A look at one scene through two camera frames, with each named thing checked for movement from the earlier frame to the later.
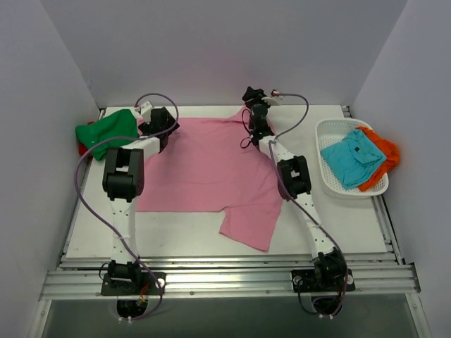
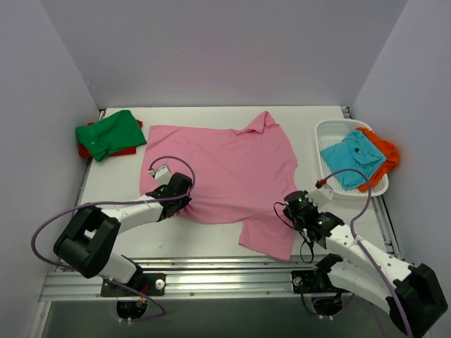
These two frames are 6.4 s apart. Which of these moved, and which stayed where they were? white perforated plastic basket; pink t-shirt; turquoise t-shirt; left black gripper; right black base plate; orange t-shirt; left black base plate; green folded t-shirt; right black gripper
Moved: left black gripper; pink t-shirt; right black gripper
Stayed: left black base plate; turquoise t-shirt; green folded t-shirt; white perforated plastic basket; orange t-shirt; right black base plate
